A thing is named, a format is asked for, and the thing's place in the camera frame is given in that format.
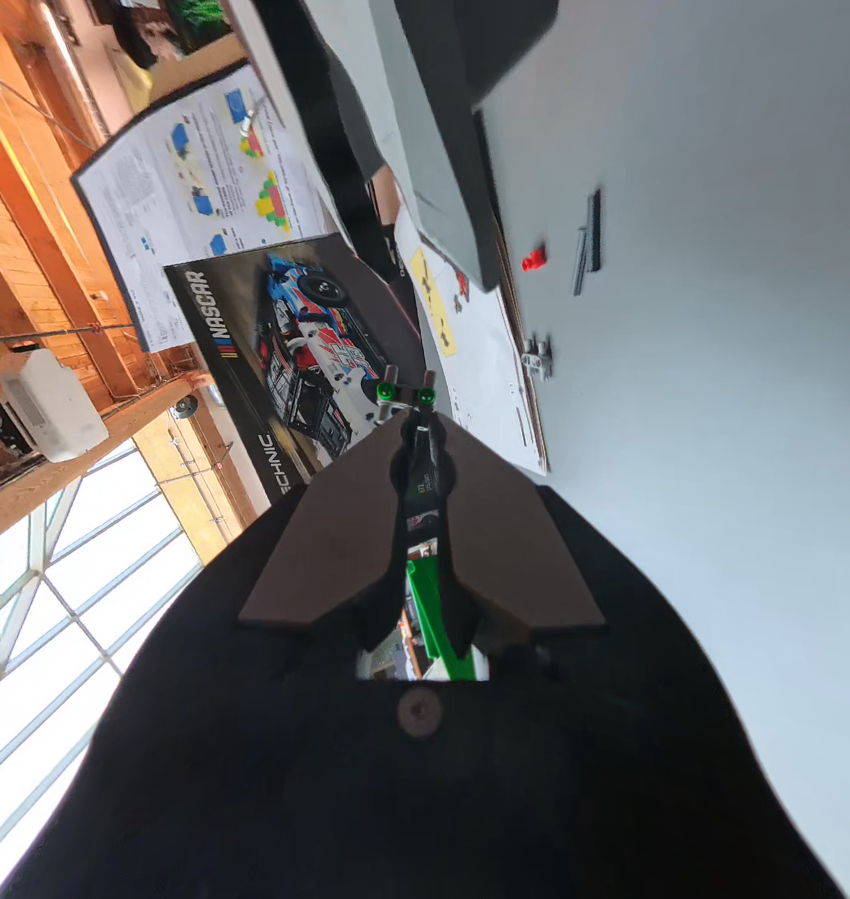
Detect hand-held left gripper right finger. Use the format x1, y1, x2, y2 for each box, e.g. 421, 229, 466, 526
428, 413, 606, 650

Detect white printed instruction poster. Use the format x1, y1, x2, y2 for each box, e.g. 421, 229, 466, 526
70, 62, 342, 354

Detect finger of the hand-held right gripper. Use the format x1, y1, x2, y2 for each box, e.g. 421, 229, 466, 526
395, 0, 559, 111
367, 0, 503, 294

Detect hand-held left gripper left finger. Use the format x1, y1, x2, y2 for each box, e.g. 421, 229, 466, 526
239, 413, 418, 650

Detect wooden ceiling beam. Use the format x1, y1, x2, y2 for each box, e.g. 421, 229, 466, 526
0, 376, 212, 547

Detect black race car lego box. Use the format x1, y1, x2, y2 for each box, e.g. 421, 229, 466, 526
164, 234, 429, 504

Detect open lego instruction booklet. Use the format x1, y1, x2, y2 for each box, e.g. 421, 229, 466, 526
396, 204, 550, 473

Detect green plastic part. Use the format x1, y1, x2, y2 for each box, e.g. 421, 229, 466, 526
405, 555, 471, 682

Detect large grid window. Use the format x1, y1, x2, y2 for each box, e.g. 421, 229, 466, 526
0, 428, 212, 899

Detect white box appliance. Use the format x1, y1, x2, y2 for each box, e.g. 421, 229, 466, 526
0, 348, 110, 464

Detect grey lego connector green pins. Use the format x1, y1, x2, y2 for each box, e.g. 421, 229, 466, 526
374, 364, 438, 426

